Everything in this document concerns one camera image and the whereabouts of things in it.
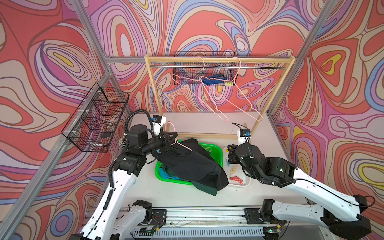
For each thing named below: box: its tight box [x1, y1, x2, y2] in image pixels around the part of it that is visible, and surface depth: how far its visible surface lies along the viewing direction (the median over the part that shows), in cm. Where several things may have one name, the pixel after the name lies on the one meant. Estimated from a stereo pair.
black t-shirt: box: [153, 138, 229, 191], surface depth 74 cm
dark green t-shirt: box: [161, 164, 218, 197], surface depth 75 cm
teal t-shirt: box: [159, 167, 182, 180], surface depth 80 cm
